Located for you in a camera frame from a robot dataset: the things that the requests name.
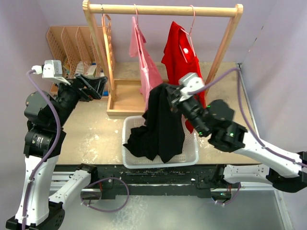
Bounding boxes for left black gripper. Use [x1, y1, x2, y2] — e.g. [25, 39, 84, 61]
[53, 72, 107, 127]

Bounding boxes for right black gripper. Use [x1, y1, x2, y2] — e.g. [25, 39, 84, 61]
[162, 82, 209, 136]

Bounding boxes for pink t shirt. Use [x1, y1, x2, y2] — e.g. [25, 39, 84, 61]
[129, 27, 163, 111]

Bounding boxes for black t shirt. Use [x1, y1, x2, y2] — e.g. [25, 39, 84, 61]
[123, 83, 185, 163]

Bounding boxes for orange wooden hanger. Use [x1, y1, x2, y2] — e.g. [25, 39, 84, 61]
[100, 13, 116, 82]

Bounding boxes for pink wire hanger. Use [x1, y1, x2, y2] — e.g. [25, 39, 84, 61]
[130, 4, 148, 69]
[179, 5, 196, 63]

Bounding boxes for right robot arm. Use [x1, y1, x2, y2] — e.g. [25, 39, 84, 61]
[166, 86, 307, 193]

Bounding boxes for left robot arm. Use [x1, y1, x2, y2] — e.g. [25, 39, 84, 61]
[6, 74, 107, 230]

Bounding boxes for red t shirt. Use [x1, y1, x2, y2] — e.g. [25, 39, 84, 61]
[161, 21, 207, 134]

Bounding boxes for papers in organizer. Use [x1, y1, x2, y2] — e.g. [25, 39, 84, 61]
[63, 60, 105, 78]

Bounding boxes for wooden clothes rack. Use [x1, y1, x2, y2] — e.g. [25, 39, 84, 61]
[82, 0, 244, 117]

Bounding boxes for peach desk file organizer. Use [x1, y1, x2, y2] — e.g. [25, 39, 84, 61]
[47, 26, 115, 96]

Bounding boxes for white plastic basket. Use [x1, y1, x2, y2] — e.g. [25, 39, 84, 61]
[122, 115, 199, 169]

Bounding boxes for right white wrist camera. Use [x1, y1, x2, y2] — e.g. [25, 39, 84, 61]
[178, 72, 205, 102]

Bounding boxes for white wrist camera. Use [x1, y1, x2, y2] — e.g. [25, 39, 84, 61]
[178, 72, 205, 102]
[31, 60, 71, 85]

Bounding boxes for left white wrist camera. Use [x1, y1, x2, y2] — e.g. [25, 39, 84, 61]
[31, 60, 71, 85]

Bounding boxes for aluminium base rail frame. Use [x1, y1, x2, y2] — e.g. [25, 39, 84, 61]
[47, 63, 288, 230]

